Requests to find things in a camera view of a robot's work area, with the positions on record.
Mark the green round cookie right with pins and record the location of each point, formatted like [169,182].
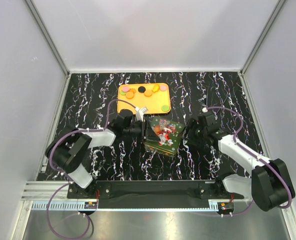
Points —
[165,108]

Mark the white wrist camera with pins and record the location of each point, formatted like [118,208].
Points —
[204,110]
[141,112]

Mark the gold tin lid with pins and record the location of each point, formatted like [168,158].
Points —
[167,130]

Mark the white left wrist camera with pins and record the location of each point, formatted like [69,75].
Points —
[141,112]

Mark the small orange flower cookie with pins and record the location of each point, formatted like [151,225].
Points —
[132,90]

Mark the yellow plastic tray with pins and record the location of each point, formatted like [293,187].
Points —
[153,103]

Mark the electronics board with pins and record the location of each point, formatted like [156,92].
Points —
[226,205]
[90,205]

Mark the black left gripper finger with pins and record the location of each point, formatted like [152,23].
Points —
[146,124]
[150,135]

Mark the orange sandwich cookie upper-left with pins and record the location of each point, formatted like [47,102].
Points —
[129,95]

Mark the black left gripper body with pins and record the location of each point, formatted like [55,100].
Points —
[135,130]

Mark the pink round cookie right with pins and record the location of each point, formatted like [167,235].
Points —
[163,88]

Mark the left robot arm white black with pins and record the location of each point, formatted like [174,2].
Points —
[66,152]

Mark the green round cookie left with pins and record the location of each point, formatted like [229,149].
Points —
[122,93]

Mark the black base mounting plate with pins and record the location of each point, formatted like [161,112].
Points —
[204,189]

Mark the left electronics board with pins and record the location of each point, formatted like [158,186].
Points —
[90,205]

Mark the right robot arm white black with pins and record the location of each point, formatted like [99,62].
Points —
[269,184]

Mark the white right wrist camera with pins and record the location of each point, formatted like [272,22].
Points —
[204,110]

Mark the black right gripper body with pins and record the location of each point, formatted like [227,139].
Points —
[197,135]

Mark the orange sandwich cookie centre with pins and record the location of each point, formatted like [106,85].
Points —
[148,93]

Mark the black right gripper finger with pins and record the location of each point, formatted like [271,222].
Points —
[191,124]
[186,135]

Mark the yellow star cookie upper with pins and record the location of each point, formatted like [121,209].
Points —
[156,88]

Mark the green round cookie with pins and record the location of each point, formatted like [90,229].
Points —
[122,93]
[165,108]

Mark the gold square cookie tin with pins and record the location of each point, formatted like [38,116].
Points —
[162,148]

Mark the black round cookie upper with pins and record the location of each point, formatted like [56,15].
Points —
[141,89]

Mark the pink round cookie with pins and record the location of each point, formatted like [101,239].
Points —
[125,89]
[163,88]

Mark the pink round cookie left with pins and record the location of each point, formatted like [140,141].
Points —
[125,89]

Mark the right electronics board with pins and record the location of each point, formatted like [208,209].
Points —
[226,205]

